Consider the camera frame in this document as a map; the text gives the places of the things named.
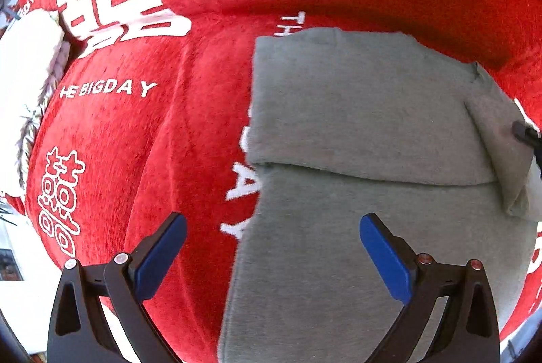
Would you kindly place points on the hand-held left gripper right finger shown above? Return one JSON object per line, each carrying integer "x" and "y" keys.
{"x": 383, "y": 257}

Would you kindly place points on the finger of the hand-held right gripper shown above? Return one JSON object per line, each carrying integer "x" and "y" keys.
{"x": 529, "y": 136}

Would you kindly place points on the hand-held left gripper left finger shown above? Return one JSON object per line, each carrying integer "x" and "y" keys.
{"x": 163, "y": 250}

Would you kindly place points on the grey knit garment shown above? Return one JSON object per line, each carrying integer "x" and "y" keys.
{"x": 360, "y": 113}

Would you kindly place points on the red wedding blanket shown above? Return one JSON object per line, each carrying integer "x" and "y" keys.
{"x": 178, "y": 159}

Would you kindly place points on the white fringed cushion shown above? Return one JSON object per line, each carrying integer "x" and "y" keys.
{"x": 25, "y": 70}

